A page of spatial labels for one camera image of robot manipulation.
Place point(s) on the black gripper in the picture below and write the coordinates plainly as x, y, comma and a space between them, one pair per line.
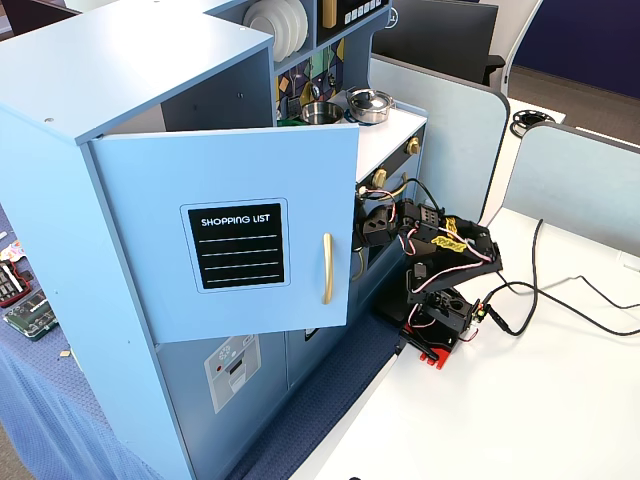
371, 226

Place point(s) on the blue shopping list fridge door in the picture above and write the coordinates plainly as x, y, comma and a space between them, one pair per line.
140, 225

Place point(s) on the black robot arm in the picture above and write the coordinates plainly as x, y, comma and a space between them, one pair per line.
450, 265

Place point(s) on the red robot base clamp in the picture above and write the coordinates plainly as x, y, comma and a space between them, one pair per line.
432, 356

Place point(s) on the blue water dispenser fridge door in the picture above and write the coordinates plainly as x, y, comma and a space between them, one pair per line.
190, 410

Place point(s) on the gold stove knob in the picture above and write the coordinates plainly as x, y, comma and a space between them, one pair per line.
379, 177
413, 145

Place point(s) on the yellow label sticker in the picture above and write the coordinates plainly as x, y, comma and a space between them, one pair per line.
449, 242

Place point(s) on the grey desk partition panel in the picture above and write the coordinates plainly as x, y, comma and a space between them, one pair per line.
450, 135

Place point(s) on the steel pot with lid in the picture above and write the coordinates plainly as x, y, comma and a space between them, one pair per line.
370, 104

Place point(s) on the steel pan without lid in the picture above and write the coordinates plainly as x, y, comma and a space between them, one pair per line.
322, 114

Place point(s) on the black shopping list chalkboard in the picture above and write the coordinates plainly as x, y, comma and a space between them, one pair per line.
235, 245

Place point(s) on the steel slotted spatula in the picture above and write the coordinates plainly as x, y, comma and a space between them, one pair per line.
293, 106

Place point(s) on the steel ladle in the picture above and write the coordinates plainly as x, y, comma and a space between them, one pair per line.
315, 91

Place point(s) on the small steel spoon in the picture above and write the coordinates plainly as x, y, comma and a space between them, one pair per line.
331, 79

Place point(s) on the light blue desk divider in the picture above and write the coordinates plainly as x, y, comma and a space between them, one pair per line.
575, 180

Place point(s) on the black toy microwave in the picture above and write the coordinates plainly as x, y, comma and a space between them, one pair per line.
350, 27

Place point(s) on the white toy plate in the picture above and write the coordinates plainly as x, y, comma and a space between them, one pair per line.
292, 25
260, 22
304, 22

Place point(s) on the blue wooden toy kitchen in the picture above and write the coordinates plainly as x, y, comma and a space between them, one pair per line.
100, 75

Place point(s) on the clear case circuit board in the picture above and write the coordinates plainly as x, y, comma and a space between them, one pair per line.
32, 317

